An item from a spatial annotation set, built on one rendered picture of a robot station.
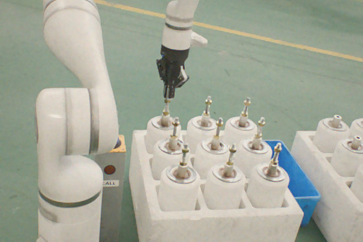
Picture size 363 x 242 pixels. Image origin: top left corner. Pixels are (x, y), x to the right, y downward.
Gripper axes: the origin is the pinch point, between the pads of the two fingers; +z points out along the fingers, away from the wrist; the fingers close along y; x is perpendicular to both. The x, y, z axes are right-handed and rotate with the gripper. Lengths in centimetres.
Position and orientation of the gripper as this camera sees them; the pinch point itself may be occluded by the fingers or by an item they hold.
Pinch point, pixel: (169, 92)
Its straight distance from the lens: 125.7
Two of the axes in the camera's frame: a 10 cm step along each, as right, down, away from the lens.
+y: 5.9, 4.6, -6.6
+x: 8.0, -1.9, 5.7
